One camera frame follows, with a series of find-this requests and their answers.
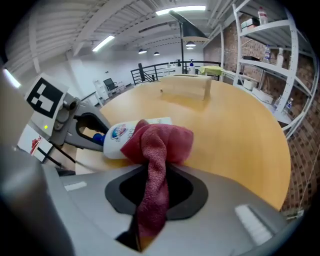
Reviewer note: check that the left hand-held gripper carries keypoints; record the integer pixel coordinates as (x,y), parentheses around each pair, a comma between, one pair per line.
(47,100)

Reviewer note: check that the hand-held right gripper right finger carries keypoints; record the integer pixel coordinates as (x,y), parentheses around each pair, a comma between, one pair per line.
(220,225)

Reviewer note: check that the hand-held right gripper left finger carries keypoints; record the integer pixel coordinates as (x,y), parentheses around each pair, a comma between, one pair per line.
(95,200)

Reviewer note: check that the white soap dispenser blue pump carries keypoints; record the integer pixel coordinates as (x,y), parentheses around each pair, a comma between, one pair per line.
(112,147)

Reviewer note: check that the red cloth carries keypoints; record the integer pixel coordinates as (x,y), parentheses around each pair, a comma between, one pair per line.
(155,140)

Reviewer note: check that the white rolling cabinet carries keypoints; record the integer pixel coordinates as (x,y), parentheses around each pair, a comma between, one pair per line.
(100,91)

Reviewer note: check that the black office chair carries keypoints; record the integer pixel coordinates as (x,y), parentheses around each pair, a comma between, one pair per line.
(110,84)

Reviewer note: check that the white box red print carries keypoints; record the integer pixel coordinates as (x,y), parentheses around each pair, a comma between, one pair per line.
(27,140)

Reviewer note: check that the white paper sheet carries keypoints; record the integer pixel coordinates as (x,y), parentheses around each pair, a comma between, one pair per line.
(162,120)

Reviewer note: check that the black metal railing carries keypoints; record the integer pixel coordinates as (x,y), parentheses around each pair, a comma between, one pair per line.
(150,68)

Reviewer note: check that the long ceiling light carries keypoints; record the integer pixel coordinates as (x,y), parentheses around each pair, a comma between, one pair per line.
(11,78)
(180,10)
(103,43)

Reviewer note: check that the black pendant lamp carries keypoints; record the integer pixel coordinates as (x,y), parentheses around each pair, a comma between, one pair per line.
(156,53)
(190,44)
(142,51)

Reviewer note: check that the wooden tissue box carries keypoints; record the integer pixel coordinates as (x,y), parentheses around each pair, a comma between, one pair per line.
(185,86)

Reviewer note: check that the white pump bottle blue liquid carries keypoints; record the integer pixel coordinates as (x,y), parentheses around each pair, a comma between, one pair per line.
(192,68)

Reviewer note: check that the yellow-green table cover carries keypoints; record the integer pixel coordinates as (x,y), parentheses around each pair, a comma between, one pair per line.
(211,69)

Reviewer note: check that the black floor lamp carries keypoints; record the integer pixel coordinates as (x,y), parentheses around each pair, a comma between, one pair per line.
(190,31)

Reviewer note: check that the white storage box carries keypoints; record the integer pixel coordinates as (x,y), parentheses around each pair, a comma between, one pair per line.
(250,84)

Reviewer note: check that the clear water bottle blue label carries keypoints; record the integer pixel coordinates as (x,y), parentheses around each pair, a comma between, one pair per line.
(267,55)

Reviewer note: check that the white plastic bottle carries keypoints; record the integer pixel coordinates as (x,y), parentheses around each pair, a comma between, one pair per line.
(280,58)

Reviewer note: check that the white metal shelving unit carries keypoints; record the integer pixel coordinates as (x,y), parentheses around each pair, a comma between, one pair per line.
(293,50)

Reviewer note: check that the small white box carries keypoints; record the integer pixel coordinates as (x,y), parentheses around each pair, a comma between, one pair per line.
(247,24)

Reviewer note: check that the clear bottle red cap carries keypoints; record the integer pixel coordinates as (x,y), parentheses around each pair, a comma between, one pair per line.
(262,16)

